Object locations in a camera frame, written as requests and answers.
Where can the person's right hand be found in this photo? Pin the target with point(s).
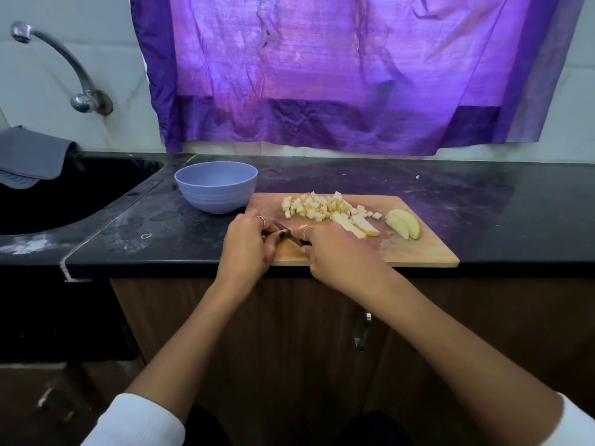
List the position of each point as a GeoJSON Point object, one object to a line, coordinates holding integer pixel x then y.
{"type": "Point", "coordinates": [349, 255]}

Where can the person's left hand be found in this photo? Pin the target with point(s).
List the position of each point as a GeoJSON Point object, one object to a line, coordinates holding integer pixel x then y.
{"type": "Point", "coordinates": [244, 255]}

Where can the potato slice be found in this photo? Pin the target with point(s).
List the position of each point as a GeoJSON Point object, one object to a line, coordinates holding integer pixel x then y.
{"type": "Point", "coordinates": [358, 224]}
{"type": "Point", "coordinates": [403, 223]}

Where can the pile of diced potato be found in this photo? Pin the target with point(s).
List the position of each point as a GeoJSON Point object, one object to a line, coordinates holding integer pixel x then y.
{"type": "Point", "coordinates": [321, 205]}

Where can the blue bowl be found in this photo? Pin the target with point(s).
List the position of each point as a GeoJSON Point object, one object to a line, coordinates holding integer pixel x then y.
{"type": "Point", "coordinates": [216, 187]}

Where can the person's left forearm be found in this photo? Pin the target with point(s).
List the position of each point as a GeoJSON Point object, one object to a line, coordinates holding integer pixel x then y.
{"type": "Point", "coordinates": [186, 353]}

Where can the person's right forearm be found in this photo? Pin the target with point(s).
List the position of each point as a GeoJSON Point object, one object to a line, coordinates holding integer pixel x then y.
{"type": "Point", "coordinates": [483, 362]}

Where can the person's dark trousers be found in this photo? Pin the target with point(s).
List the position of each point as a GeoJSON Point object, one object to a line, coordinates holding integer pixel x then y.
{"type": "Point", "coordinates": [372, 432]}

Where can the wooden cutting board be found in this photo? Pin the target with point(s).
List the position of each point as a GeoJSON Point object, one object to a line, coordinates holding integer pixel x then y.
{"type": "Point", "coordinates": [418, 246]}

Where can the dark sink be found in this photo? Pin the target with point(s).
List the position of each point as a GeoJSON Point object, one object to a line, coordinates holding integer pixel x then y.
{"type": "Point", "coordinates": [65, 190]}

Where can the purple cloth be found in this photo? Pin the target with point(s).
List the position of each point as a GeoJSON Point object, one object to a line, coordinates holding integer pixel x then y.
{"type": "Point", "coordinates": [353, 60]}

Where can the metal faucet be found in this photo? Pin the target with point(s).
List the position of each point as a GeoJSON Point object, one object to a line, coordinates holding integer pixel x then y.
{"type": "Point", "coordinates": [88, 99]}

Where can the grey cloth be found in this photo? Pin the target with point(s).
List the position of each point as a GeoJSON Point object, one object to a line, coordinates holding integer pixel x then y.
{"type": "Point", "coordinates": [33, 155]}

